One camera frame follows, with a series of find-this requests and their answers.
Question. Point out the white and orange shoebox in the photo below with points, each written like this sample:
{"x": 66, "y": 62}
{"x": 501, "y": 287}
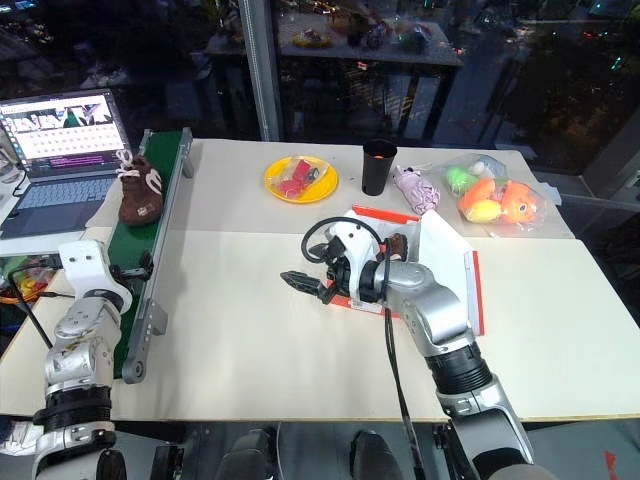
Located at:
{"x": 440, "y": 260}

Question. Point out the yellow lemon toy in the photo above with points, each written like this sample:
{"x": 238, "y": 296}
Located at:
{"x": 482, "y": 211}

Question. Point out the green conveyor belt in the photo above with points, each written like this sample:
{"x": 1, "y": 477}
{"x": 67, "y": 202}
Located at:
{"x": 150, "y": 220}

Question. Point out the brown shoe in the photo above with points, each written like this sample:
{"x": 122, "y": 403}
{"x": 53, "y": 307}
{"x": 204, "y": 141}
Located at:
{"x": 141, "y": 192}
{"x": 398, "y": 245}

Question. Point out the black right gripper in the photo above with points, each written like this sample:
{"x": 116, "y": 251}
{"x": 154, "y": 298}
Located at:
{"x": 340, "y": 277}

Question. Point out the colourful toy pile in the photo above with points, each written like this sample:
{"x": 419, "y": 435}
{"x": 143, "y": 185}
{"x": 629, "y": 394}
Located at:
{"x": 27, "y": 282}

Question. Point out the open laptop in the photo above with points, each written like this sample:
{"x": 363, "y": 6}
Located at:
{"x": 60, "y": 165}

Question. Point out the grey background table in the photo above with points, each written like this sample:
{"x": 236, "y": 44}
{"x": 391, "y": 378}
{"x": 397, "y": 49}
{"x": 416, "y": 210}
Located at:
{"x": 370, "y": 50}

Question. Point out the bag of red items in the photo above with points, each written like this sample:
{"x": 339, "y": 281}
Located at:
{"x": 297, "y": 177}

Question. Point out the black cup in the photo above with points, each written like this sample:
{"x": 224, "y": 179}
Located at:
{"x": 376, "y": 170}

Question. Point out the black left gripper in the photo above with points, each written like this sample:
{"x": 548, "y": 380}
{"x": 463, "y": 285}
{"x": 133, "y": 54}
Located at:
{"x": 131, "y": 272}

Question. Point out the dark rounded shape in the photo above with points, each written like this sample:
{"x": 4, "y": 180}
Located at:
{"x": 375, "y": 457}
{"x": 250, "y": 457}

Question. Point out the grey window frame post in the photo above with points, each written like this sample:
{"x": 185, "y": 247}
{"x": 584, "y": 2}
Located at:
{"x": 262, "y": 70}

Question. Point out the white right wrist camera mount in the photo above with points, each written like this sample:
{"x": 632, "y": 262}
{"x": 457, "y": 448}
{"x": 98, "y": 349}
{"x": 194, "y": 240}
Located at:
{"x": 352, "y": 245}

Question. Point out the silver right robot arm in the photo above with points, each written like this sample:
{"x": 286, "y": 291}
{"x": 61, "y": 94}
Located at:
{"x": 450, "y": 345}

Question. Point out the orange carrot toy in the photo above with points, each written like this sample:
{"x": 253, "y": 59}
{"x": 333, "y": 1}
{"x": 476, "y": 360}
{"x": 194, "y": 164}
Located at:
{"x": 477, "y": 192}

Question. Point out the white paper scrap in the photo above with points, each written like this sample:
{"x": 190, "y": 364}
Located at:
{"x": 550, "y": 194}

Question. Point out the clear bag of toys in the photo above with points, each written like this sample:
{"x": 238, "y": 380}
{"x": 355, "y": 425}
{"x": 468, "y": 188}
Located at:
{"x": 500, "y": 200}

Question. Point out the orange fish toy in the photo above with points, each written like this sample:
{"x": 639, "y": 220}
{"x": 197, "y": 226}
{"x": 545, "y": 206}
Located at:
{"x": 520, "y": 202}

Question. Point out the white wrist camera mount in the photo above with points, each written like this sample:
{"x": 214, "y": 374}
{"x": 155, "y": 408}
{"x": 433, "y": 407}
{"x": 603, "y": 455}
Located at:
{"x": 352, "y": 245}
{"x": 85, "y": 267}

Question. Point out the pink crumpled cloth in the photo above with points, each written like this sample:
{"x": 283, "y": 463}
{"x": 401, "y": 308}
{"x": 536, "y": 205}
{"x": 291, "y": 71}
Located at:
{"x": 417, "y": 192}

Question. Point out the green spiky toy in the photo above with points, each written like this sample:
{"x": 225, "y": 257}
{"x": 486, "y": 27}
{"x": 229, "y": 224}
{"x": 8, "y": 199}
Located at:
{"x": 457, "y": 178}

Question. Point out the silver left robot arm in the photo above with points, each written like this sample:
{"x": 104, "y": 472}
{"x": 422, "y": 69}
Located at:
{"x": 75, "y": 345}

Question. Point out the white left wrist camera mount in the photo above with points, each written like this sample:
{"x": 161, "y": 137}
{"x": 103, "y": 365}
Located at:
{"x": 85, "y": 267}

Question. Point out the yellow plate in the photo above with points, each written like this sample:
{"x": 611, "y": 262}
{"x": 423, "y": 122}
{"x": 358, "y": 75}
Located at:
{"x": 325, "y": 187}

